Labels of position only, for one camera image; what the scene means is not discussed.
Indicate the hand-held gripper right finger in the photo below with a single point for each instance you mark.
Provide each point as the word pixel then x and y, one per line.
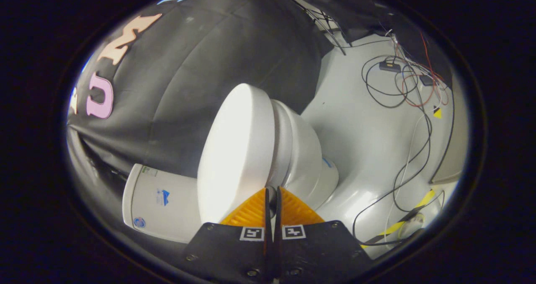
pixel 318 250

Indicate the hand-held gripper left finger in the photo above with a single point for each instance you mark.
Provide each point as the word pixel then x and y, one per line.
pixel 226 250

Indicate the white toilet lid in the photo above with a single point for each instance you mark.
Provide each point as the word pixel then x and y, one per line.
pixel 238 150

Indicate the white ceramic toilet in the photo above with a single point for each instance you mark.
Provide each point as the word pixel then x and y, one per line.
pixel 307 158

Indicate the white toilet tank cover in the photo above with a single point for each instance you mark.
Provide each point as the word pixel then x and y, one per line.
pixel 127 200

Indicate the white toilet seat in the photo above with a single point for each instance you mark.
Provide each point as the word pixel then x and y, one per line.
pixel 282 141

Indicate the yellow black floor tape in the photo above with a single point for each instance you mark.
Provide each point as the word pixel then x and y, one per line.
pixel 426 198

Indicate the yellow triangular tag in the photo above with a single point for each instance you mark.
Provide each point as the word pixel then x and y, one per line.
pixel 437 114

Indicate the black backdrop cloth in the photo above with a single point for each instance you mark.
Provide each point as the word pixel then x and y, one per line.
pixel 188 66

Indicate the black power adapter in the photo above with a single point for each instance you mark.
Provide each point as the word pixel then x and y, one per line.
pixel 427 80
pixel 389 66

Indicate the black tripod stand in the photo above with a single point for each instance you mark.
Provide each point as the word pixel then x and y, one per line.
pixel 328 28

